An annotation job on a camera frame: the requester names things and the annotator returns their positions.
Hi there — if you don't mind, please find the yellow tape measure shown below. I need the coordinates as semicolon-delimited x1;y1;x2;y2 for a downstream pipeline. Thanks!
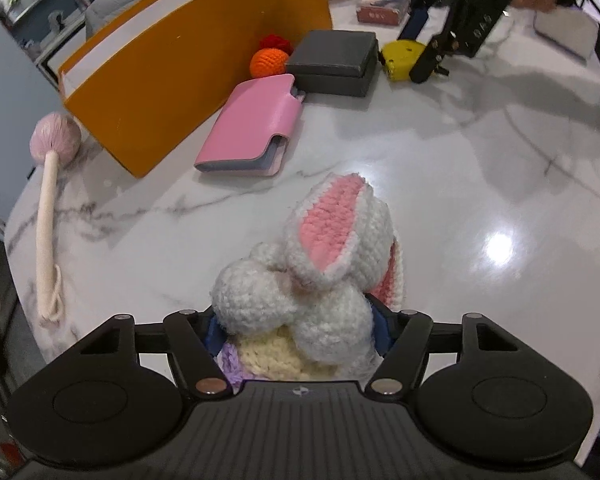
379;39;426;82

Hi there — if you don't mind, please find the dark grey square box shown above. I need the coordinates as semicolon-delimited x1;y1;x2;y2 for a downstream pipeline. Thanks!
286;29;378;98

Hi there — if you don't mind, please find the white crochet bunny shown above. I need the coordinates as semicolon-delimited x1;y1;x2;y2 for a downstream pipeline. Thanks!
211;174;404;388

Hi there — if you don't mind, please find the illustrated card box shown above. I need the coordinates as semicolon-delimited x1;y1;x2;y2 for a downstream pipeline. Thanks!
356;0;410;26

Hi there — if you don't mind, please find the white pouch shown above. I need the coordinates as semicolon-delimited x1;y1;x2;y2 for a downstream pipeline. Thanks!
533;6;600;60

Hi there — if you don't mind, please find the orange crochet ball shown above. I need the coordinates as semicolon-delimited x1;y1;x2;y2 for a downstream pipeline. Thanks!
249;34;294;78

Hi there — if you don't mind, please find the pink leather wallet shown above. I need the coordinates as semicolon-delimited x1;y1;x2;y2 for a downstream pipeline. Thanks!
195;74;304;177

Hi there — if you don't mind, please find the pink pompom stick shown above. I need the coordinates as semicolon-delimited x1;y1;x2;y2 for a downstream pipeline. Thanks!
29;112;82;325

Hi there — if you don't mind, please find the orange storage box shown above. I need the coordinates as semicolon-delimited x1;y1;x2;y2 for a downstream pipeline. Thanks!
59;0;332;178

